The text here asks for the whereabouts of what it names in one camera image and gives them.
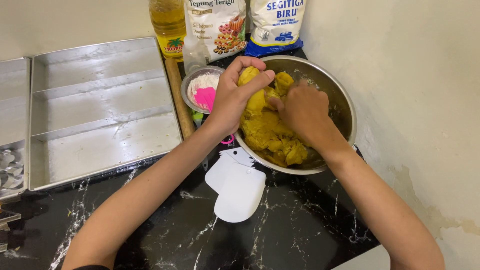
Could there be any person's left hand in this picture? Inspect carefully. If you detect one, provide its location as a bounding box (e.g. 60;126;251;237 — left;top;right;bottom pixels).
205;56;276;137

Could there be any white and blue flour bag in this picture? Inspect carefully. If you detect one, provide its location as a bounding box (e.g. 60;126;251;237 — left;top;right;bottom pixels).
244;0;307;58

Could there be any toothed white plastic scraper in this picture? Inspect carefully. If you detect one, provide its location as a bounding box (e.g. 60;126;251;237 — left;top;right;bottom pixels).
219;146;258;170

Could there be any yellow cooking oil bottle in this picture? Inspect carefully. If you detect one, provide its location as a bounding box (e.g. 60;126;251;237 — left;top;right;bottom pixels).
148;0;187;61

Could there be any yellow dough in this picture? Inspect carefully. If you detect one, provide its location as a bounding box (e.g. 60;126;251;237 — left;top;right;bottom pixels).
237;66;309;168

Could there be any white flour bag cake picture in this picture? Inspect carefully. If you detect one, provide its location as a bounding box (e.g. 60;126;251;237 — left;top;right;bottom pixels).
183;0;248;63

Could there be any heap of metal cookie cutters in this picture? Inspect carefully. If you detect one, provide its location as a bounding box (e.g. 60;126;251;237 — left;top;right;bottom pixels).
0;149;25;190

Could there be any small steel bowl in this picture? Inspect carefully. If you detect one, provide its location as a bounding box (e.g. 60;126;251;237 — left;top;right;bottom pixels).
180;65;226;115

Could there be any large divided aluminium baking tray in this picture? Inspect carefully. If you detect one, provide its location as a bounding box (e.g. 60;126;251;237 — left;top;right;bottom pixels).
29;36;184;191

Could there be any large steel mixing bowl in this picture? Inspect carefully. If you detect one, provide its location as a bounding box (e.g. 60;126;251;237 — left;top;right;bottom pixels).
233;55;358;176

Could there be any clear acrylic piece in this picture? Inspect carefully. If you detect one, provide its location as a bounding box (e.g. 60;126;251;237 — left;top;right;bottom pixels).
0;207;22;232

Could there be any wooden rolling pin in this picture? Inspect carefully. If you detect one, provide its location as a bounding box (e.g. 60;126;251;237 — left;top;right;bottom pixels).
164;58;196;140

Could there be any pink silicone brush green handle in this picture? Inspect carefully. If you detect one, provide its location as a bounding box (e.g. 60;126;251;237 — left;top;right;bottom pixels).
191;86;217;129

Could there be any white flour heap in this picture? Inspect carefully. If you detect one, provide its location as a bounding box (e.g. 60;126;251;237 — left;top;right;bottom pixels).
187;73;221;107

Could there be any large white plastic dough scraper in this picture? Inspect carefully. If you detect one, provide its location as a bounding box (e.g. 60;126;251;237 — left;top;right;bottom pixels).
213;163;266;224

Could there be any person's right hand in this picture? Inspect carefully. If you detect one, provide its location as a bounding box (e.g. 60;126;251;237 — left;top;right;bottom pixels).
269;80;340;151

